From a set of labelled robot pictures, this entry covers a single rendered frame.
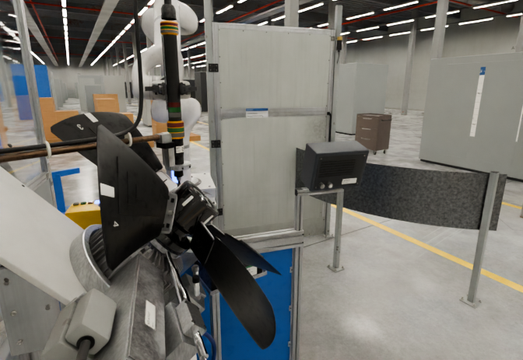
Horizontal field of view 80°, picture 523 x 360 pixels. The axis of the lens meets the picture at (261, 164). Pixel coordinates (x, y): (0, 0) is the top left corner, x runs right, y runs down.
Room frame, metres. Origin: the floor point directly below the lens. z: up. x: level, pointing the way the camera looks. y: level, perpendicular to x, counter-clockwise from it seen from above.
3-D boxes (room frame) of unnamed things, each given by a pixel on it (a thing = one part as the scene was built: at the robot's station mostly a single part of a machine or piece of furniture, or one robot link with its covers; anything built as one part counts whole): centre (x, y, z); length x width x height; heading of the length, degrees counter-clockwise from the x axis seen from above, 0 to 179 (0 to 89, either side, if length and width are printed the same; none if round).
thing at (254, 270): (1.06, 0.13, 0.85); 0.22 x 0.17 x 0.07; 124
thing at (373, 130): (7.31, -2.62, 0.45); 0.68 x 0.47 x 0.90; 34
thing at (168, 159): (0.82, 0.23, 1.33); 0.09 x 0.07 x 0.10; 143
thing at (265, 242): (1.20, 0.24, 0.82); 0.90 x 0.04 x 0.08; 108
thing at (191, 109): (1.53, 0.38, 1.33); 0.19 x 0.12 x 0.24; 104
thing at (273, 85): (2.83, -0.13, 1.10); 1.21 x 0.06 x 2.20; 108
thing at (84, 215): (1.08, 0.62, 1.02); 0.16 x 0.10 x 0.11; 108
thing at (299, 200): (1.33, -0.17, 0.96); 0.03 x 0.03 x 0.20; 18
